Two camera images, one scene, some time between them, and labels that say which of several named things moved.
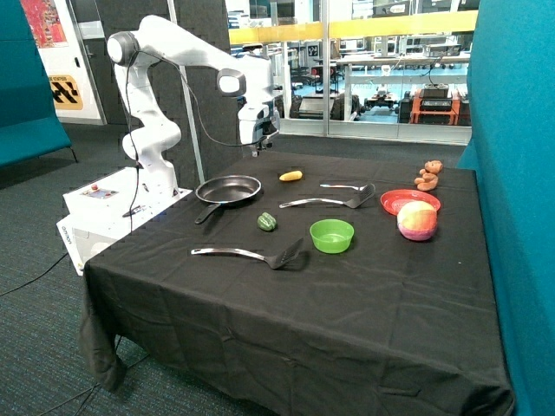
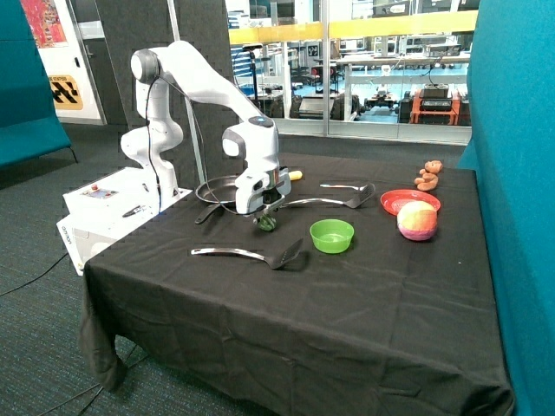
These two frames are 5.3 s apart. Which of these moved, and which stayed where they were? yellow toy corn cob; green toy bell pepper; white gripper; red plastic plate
Moved: white gripper
Stayed: red plastic plate; green toy bell pepper; yellow toy corn cob
